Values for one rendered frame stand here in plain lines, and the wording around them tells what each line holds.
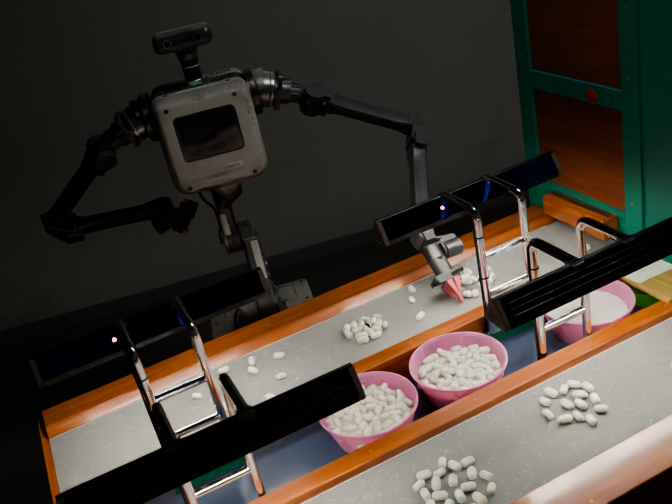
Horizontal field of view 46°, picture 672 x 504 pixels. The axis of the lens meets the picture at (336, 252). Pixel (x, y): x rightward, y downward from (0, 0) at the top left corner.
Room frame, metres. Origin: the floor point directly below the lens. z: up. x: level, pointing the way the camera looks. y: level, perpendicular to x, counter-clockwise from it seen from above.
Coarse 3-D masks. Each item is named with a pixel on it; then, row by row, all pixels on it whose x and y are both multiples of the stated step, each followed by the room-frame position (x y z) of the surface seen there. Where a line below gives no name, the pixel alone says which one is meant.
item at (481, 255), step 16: (448, 192) 2.05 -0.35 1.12; (512, 192) 1.99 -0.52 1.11; (464, 208) 1.94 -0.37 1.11; (480, 224) 1.91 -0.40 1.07; (528, 224) 1.97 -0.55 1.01; (480, 240) 1.91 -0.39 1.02; (528, 240) 1.96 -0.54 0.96; (480, 256) 1.91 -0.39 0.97; (480, 272) 1.92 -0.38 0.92; (496, 288) 1.93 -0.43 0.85; (496, 336) 1.91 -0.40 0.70
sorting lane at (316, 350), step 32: (512, 256) 2.28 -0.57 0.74; (544, 256) 2.23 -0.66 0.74; (576, 256) 2.18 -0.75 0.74; (416, 288) 2.21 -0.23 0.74; (480, 288) 2.12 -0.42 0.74; (512, 288) 2.08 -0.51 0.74; (352, 320) 2.11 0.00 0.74; (384, 320) 2.07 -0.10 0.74; (416, 320) 2.03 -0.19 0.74; (256, 352) 2.05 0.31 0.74; (288, 352) 2.01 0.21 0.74; (320, 352) 1.97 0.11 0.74; (352, 352) 1.94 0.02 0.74; (256, 384) 1.89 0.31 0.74; (288, 384) 1.85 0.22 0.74; (128, 416) 1.87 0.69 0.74; (192, 416) 1.80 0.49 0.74; (64, 448) 1.79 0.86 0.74; (96, 448) 1.76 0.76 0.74; (128, 448) 1.73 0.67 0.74; (64, 480) 1.66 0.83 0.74
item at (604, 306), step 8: (592, 296) 1.95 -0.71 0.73; (600, 296) 1.94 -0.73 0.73; (608, 296) 1.93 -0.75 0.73; (616, 296) 1.92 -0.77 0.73; (568, 304) 1.94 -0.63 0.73; (576, 304) 1.93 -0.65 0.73; (592, 304) 1.90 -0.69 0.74; (600, 304) 1.90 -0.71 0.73; (608, 304) 1.90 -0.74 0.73; (616, 304) 1.88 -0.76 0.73; (624, 304) 1.88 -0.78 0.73; (552, 312) 1.92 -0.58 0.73; (560, 312) 1.91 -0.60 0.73; (592, 312) 1.87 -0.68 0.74; (600, 312) 1.86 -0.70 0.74; (608, 312) 1.85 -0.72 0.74; (616, 312) 1.85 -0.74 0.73; (624, 312) 1.84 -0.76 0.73; (576, 320) 1.85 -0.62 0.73; (592, 320) 1.83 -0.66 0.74; (600, 320) 1.83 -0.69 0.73; (608, 320) 1.82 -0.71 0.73
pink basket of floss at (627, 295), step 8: (616, 280) 1.95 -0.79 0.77; (600, 288) 1.98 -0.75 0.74; (608, 288) 1.96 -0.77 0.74; (616, 288) 1.94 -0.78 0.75; (624, 288) 1.91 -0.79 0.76; (624, 296) 1.90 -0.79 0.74; (632, 296) 1.86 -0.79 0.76; (632, 304) 1.81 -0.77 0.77; (616, 320) 1.76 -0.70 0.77; (560, 328) 1.83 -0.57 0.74; (568, 328) 1.80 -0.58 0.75; (576, 328) 1.79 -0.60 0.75; (592, 328) 1.77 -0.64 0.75; (600, 328) 1.77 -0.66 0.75; (560, 336) 1.85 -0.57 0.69; (568, 336) 1.82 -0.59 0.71; (576, 336) 1.80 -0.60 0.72
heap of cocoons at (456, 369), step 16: (448, 352) 1.85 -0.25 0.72; (464, 352) 1.81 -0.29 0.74; (480, 352) 1.80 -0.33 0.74; (432, 368) 1.78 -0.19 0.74; (448, 368) 1.76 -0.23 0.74; (464, 368) 1.74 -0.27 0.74; (480, 368) 1.72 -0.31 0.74; (496, 368) 1.72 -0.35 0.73; (432, 384) 1.72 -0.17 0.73; (448, 384) 1.69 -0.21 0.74; (464, 384) 1.68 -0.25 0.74
